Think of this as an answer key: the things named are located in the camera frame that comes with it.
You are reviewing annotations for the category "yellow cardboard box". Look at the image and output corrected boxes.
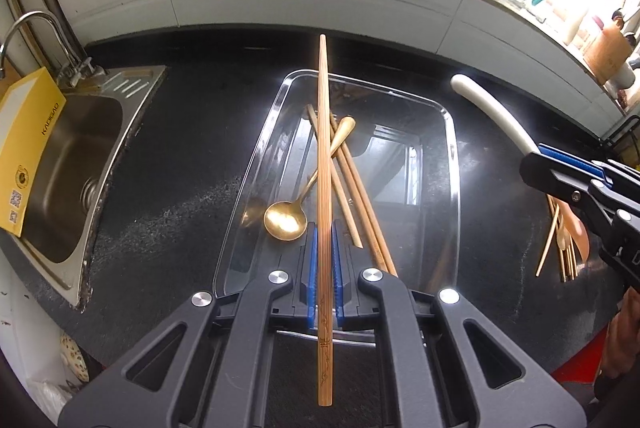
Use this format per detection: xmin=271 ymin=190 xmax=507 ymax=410
xmin=0 ymin=68 xmax=69 ymax=239

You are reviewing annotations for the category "jar with red lid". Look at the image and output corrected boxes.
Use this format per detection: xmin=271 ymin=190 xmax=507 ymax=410
xmin=592 ymin=0 xmax=609 ymax=35

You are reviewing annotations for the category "white bottle with blue cap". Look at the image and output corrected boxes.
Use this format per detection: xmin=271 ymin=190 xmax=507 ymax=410
xmin=564 ymin=0 xmax=596 ymax=47

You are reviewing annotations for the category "chrome faucet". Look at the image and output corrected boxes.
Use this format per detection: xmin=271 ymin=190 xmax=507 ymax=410
xmin=0 ymin=10 xmax=109 ymax=85

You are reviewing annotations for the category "wooden chopstick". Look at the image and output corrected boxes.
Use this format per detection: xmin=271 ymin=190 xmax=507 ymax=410
xmin=328 ymin=115 xmax=392 ymax=270
xmin=305 ymin=105 xmax=364 ymax=249
xmin=340 ymin=148 xmax=400 ymax=278

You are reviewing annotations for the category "bamboo utensil holder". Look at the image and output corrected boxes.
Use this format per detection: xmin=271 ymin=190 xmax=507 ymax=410
xmin=582 ymin=28 xmax=634 ymax=82

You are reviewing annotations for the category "light wooden spoon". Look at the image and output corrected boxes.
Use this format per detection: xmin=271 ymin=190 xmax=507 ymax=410
xmin=556 ymin=205 xmax=592 ymax=282

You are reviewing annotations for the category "engraved bamboo chopstick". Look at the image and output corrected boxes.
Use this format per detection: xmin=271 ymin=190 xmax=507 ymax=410
xmin=316 ymin=34 xmax=335 ymax=407

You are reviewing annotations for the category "white-handled metal utensil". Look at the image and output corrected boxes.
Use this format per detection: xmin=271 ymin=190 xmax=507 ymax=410
xmin=450 ymin=74 xmax=544 ymax=157

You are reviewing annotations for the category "stone mortar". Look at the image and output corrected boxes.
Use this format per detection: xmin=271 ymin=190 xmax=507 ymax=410
xmin=604 ymin=60 xmax=636 ymax=89

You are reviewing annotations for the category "person's right hand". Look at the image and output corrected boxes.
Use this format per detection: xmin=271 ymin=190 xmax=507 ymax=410
xmin=600 ymin=293 xmax=640 ymax=379

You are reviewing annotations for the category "clear plastic tray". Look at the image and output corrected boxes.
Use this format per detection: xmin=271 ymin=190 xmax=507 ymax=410
xmin=213 ymin=69 xmax=461 ymax=348

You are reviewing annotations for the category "stainless steel sink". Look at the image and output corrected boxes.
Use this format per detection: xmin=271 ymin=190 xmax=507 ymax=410
xmin=0 ymin=65 xmax=169 ymax=310

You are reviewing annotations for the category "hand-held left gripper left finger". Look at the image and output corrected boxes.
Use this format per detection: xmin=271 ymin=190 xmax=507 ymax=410
xmin=57 ymin=224 xmax=321 ymax=428

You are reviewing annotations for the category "floral patterned dish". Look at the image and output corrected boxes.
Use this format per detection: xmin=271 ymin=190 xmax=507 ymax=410
xmin=59 ymin=333 xmax=91 ymax=382

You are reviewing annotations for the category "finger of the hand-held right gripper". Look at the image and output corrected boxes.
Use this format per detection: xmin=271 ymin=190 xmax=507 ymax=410
xmin=539 ymin=144 xmax=640 ymax=184
xmin=519 ymin=152 xmax=608 ymax=209

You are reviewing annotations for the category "black wire rack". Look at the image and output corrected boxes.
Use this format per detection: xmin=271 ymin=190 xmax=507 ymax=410
xmin=597 ymin=113 xmax=640 ymax=170

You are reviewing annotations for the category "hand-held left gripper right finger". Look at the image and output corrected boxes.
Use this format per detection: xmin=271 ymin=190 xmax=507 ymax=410
xmin=331 ymin=224 xmax=587 ymax=428

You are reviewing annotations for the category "gold metal spoon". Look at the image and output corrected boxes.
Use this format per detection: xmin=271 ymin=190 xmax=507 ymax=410
xmin=263 ymin=117 xmax=357 ymax=242

